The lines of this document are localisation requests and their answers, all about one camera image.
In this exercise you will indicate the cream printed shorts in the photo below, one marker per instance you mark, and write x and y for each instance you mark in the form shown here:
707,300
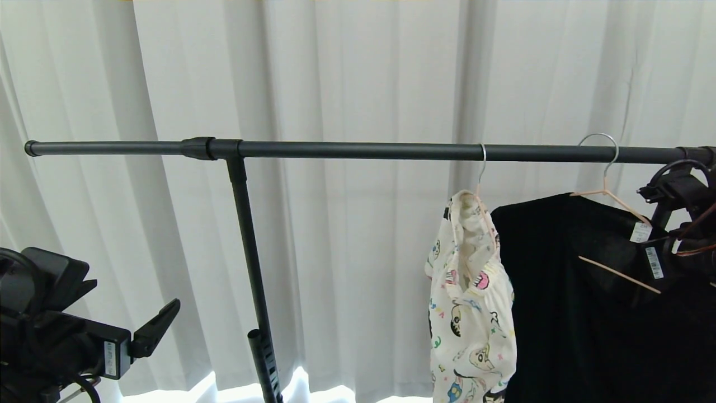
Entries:
472,336

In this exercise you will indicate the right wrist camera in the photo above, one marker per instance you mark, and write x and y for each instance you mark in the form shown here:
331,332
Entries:
679,190

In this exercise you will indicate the white curtain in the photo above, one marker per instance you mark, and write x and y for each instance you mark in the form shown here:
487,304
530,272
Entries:
347,73

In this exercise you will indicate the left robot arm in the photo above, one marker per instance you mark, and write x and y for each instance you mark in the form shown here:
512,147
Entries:
22,389

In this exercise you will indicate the black garment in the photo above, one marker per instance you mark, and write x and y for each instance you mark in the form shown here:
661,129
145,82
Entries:
559,313

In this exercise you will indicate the pink clothes hanger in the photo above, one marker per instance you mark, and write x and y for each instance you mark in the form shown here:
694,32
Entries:
607,168
481,168

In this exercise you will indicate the black clothes rack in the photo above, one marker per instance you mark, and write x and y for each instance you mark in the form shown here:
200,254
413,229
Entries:
363,150

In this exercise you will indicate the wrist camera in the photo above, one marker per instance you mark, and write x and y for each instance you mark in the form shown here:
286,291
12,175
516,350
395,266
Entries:
679,190
45,280

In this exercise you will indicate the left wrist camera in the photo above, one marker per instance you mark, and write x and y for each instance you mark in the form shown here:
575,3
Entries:
45,280

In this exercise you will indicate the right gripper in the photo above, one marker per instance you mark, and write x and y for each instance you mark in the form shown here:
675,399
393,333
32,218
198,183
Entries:
685,263

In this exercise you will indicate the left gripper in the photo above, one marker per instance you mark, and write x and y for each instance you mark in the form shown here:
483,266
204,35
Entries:
61,341

